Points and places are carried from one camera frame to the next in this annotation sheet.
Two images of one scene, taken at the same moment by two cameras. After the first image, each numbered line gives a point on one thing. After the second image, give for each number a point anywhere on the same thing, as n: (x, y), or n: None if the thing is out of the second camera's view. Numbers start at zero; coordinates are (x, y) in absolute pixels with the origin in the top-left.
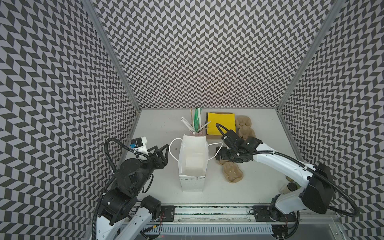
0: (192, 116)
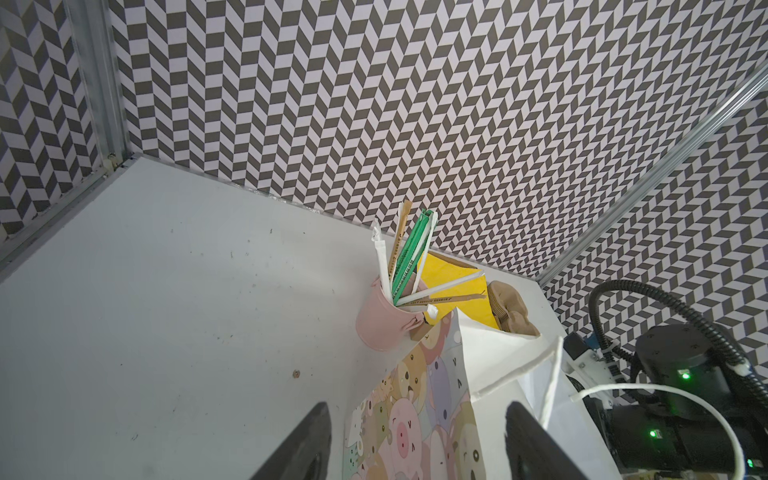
0: (407, 208)
